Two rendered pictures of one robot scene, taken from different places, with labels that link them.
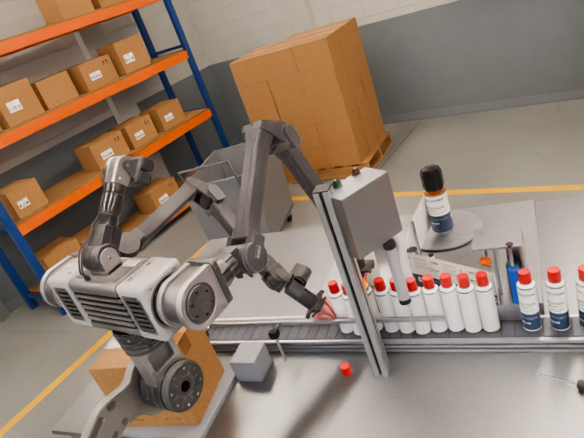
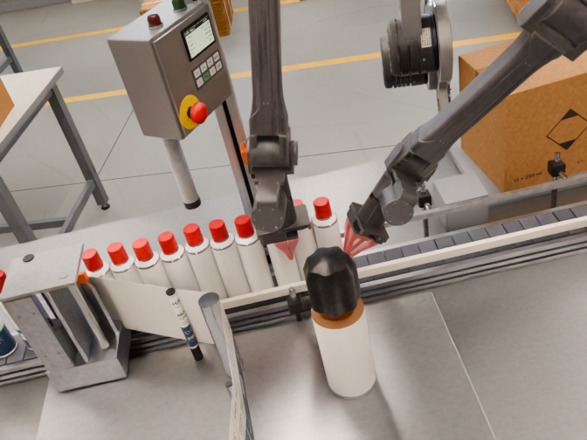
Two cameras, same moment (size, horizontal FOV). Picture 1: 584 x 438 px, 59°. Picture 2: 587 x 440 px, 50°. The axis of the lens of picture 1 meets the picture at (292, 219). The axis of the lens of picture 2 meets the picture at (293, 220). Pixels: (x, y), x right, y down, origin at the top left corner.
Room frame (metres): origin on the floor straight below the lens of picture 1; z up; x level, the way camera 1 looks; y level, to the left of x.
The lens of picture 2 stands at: (2.31, -0.58, 1.83)
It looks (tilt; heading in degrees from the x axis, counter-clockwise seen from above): 38 degrees down; 152
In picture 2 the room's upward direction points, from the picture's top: 13 degrees counter-clockwise
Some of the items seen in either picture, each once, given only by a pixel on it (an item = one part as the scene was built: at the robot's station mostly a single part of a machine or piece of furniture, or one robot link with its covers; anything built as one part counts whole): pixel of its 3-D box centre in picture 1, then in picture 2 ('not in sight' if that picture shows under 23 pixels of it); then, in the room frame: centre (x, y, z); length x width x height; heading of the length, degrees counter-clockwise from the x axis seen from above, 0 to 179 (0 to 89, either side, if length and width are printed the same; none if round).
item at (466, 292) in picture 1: (467, 302); (132, 283); (1.25, -0.41, 0.98); 0.05 x 0.05 x 0.20
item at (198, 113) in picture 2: not in sight; (196, 113); (1.36, -0.20, 1.32); 0.04 x 0.03 x 0.04; 116
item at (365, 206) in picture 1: (361, 212); (175, 69); (1.28, -0.19, 1.38); 0.17 x 0.10 x 0.19; 116
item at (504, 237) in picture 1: (496, 237); (43, 271); (1.28, -0.55, 1.14); 0.14 x 0.11 x 0.01; 61
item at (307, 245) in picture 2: (354, 308); (304, 242); (1.42, -0.09, 0.98); 0.05 x 0.05 x 0.20
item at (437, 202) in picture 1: (436, 198); not in sight; (1.84, -0.58, 1.04); 0.09 x 0.09 x 0.29
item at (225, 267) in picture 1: (217, 272); not in sight; (1.10, 0.21, 1.45); 0.09 x 0.08 x 0.12; 49
